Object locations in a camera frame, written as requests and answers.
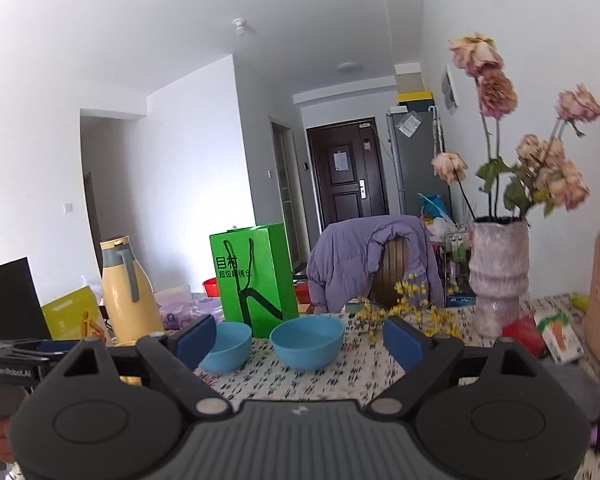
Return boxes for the blue bowl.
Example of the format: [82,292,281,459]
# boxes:
[199,322,252,375]
[270,315,346,370]

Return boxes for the person's left hand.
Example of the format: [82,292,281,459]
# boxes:
[0,418,16,464]

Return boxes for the black paper bag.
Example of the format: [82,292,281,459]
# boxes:
[0,257,50,340]

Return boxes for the yellow flower branch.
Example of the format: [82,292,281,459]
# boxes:
[354,274,462,342]

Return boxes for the yellow snack package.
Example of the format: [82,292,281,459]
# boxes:
[42,286,110,342]

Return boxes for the yellow thermos jug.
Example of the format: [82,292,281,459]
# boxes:
[100,235,163,346]

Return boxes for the patterned tablecloth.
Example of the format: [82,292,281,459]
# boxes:
[196,314,600,479]

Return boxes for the wooden chair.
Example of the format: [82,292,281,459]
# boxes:
[370,237,408,308]

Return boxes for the red box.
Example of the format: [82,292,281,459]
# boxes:
[502,315,546,359]

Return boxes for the pink textured vase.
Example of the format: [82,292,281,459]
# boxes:
[469,218,530,338]

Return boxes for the green paper bag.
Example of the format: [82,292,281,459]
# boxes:
[210,223,299,339]

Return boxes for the purple jacket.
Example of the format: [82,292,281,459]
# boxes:
[306,214,444,314]

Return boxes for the carrot picture package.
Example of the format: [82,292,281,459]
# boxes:
[533,309,585,364]

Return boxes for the grey purple cloth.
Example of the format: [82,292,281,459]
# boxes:
[541,360,600,454]

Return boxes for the dark entrance door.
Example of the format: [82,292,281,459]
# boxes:
[306,118,389,228]

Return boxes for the dried pink roses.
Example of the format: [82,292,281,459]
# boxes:
[449,32,600,223]

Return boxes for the grey refrigerator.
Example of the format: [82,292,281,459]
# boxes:
[387,99,452,218]

